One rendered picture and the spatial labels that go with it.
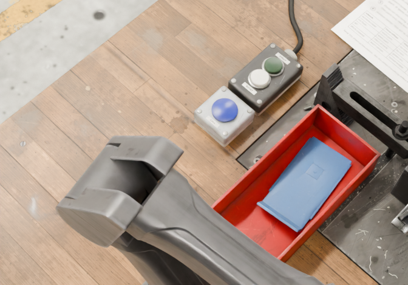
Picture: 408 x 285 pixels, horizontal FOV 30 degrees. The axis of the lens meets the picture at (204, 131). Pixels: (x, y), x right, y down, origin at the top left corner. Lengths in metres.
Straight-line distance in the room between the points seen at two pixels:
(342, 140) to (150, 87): 0.31
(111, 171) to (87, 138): 0.45
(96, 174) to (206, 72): 0.53
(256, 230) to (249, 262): 0.43
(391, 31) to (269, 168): 0.33
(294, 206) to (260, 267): 0.45
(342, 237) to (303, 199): 0.08
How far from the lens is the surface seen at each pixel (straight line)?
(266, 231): 1.11
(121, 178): 0.73
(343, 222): 1.14
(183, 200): 0.67
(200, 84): 1.22
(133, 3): 2.44
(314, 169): 1.15
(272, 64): 1.20
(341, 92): 1.15
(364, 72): 1.26
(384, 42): 1.30
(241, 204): 1.12
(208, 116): 1.15
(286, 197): 1.13
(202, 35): 1.27
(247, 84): 1.18
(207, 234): 0.67
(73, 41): 2.37
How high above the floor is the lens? 1.94
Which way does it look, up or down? 62 degrees down
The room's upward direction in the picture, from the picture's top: 3 degrees clockwise
